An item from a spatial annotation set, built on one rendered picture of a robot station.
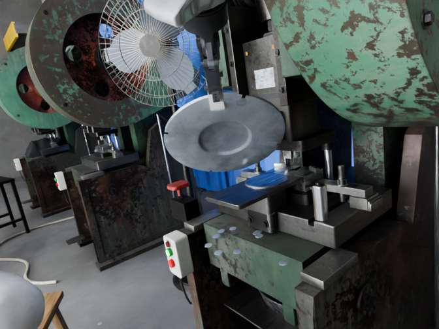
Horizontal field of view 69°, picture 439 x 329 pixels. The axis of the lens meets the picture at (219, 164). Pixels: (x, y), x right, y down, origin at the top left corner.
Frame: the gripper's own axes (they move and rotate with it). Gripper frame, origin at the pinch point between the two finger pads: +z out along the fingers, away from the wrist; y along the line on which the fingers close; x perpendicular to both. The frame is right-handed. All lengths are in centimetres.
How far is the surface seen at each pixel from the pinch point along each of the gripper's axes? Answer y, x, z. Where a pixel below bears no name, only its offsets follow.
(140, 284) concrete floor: 1, 61, 148
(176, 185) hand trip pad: 7, 18, 47
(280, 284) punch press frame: -30, -10, 39
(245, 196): -10.0, -4.2, 27.1
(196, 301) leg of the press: -27, 16, 69
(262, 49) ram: 23.9, -13.9, 9.6
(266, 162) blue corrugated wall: 96, -33, 181
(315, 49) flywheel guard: -9.4, -15.5, -15.7
